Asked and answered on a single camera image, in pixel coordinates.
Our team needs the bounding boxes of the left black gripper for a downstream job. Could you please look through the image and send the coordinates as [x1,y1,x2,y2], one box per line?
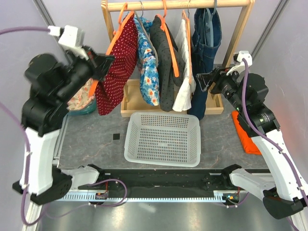
[56,45,116,104]

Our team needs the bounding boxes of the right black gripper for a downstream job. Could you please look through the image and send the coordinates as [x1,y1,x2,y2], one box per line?
[196,65,246,113]

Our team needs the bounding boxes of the red polka dot skirt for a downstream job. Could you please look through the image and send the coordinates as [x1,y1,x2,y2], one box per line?
[95,15,138,116]

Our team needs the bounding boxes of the orange hanger of skirt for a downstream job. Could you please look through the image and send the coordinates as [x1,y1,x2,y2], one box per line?
[88,2,134,97]

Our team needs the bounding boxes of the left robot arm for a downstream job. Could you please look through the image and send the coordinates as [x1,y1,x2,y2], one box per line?
[12,48,115,205]

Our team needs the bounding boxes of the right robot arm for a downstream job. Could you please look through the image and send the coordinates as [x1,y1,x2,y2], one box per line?
[196,67,308,219]

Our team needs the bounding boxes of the blue-grey hanger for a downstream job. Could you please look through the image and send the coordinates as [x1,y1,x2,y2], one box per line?
[203,0,217,47]

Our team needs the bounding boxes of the orange hanger of grey garment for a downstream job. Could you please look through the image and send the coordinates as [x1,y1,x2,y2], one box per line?
[156,0,180,77]

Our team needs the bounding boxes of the orange hanger of white garment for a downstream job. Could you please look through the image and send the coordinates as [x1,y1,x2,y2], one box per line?
[182,10,193,84]

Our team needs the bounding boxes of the blue denim jeans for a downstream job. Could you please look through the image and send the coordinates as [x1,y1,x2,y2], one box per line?
[187,8,222,120]

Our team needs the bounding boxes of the white garment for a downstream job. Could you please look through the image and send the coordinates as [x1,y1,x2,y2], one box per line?
[172,19,196,112]

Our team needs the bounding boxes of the dark grey dotted garment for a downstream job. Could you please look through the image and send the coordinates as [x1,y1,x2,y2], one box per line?
[150,16,185,112]

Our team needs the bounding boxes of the pink floral cloth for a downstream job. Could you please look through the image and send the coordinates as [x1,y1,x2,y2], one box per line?
[67,79,94,111]

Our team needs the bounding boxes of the teal plastic bin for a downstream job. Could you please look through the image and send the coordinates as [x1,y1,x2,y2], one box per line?
[68,99,97,116]

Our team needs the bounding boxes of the blue floral garment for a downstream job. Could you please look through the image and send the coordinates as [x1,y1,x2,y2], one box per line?
[134,16,159,106]

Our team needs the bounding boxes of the wooden clothes rack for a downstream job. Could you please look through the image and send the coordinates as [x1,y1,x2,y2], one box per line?
[101,0,255,117]

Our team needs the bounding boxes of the white plastic basket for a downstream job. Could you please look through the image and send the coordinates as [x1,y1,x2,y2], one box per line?
[124,112,201,167]

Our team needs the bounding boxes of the small black square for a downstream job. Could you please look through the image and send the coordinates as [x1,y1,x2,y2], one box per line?
[113,133,120,140]

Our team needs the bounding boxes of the orange folded cloth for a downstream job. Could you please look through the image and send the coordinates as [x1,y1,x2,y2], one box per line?
[231,111,261,155]

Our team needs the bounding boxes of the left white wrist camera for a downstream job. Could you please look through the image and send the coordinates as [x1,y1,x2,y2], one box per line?
[48,25,89,60]

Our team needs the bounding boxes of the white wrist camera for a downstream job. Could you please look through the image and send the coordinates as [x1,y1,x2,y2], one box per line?
[48,25,89,60]
[227,51,253,76]

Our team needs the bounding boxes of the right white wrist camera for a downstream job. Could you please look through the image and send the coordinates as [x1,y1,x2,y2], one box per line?
[227,51,253,76]

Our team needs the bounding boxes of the white slotted cable duct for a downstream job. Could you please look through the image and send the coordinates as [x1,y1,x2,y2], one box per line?
[58,191,240,203]

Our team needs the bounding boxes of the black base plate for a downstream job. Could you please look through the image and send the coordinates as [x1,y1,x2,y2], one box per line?
[78,168,248,198]

